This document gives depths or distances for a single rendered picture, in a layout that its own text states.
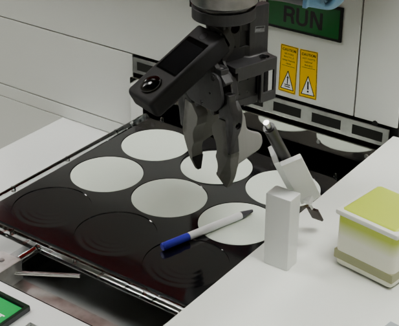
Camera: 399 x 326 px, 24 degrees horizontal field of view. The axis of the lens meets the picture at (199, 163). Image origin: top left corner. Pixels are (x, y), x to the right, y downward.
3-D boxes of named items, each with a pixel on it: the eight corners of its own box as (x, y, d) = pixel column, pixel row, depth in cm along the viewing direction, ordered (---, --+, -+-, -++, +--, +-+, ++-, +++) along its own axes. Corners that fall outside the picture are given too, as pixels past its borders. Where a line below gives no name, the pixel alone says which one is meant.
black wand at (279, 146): (269, 129, 87) (275, 118, 87) (257, 125, 88) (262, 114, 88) (321, 225, 103) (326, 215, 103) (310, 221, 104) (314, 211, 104)
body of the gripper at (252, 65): (277, 104, 109) (281, 4, 104) (218, 124, 105) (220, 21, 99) (235, 83, 115) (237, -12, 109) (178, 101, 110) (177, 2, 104)
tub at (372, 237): (372, 235, 103) (377, 181, 100) (431, 262, 99) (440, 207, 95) (330, 263, 99) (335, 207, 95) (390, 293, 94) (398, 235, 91)
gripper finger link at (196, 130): (229, 158, 117) (240, 97, 112) (191, 172, 114) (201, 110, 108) (214, 144, 119) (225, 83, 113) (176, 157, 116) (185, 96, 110)
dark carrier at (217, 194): (149, 121, 145) (149, 117, 145) (348, 186, 127) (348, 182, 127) (-20, 216, 120) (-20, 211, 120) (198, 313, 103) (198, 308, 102)
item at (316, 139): (138, 127, 154) (136, 73, 149) (383, 209, 131) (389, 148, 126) (130, 130, 152) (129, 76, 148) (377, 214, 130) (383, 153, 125)
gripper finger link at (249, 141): (273, 179, 111) (264, 104, 108) (234, 195, 108) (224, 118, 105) (257, 174, 114) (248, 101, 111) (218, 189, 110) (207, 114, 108)
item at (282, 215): (287, 237, 103) (293, 127, 97) (318, 248, 101) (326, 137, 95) (257, 262, 99) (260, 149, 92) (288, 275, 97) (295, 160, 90)
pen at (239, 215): (249, 205, 120) (159, 241, 112) (255, 208, 119) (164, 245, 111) (249, 212, 120) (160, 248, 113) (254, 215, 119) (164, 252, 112)
